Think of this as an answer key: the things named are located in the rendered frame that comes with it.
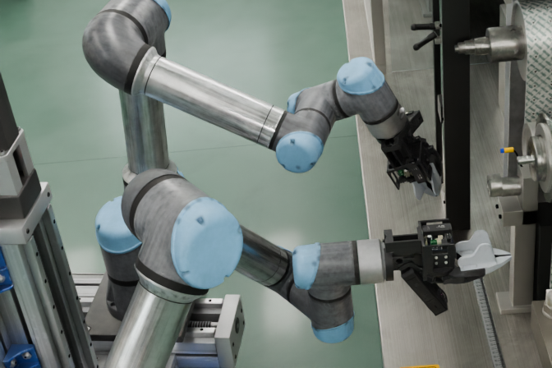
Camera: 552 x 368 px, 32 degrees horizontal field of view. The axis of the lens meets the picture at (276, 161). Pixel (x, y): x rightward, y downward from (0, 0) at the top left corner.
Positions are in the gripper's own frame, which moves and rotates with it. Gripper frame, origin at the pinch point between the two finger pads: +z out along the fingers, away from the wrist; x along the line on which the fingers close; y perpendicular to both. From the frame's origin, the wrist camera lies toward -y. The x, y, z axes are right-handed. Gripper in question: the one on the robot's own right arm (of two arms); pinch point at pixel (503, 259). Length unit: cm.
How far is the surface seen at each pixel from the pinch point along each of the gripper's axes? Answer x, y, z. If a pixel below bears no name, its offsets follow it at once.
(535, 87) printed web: 23.6, 19.1, 9.7
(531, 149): 7.2, 17.2, 5.5
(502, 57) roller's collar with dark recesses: 28.1, 23.3, 4.5
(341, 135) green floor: 217, -109, -26
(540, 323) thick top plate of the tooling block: -9.5, -6.0, 4.3
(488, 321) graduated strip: 5.4, -18.9, -1.5
